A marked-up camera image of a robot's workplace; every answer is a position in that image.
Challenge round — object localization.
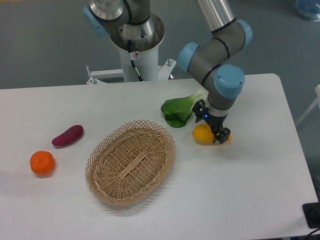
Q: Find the white frame at right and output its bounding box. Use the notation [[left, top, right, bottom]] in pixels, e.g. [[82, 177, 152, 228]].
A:
[[295, 84, 320, 127]]

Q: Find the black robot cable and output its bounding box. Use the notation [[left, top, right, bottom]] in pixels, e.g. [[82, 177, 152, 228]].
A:
[[127, 39, 145, 82]]

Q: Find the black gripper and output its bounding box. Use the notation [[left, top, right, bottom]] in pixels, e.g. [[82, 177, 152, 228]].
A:
[[192, 99, 231, 144]]

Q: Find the blue plastic bag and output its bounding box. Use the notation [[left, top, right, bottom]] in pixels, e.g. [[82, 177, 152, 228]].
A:
[[295, 0, 320, 22]]

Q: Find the purple sweet potato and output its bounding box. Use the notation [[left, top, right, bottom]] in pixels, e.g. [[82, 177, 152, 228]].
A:
[[51, 125, 84, 147]]

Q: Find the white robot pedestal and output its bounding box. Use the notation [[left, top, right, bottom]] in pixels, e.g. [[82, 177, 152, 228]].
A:
[[86, 45, 177, 85]]

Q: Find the yellow mango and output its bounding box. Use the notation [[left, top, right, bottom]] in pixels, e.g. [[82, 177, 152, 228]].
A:
[[192, 124, 217, 144]]

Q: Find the green bok choy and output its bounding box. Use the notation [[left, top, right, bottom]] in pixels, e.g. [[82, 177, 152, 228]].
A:
[[160, 89, 207, 128]]

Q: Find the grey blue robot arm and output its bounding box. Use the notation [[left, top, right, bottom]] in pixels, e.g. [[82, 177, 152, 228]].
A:
[[82, 0, 253, 144]]

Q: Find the orange tangerine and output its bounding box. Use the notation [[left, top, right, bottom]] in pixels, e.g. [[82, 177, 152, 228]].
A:
[[29, 151, 56, 175]]

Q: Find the black device at edge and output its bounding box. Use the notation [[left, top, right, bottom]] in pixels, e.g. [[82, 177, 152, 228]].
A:
[[302, 202, 320, 229]]

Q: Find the woven wicker basket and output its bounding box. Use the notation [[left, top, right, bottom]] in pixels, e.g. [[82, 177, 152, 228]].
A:
[[85, 120, 176, 207]]

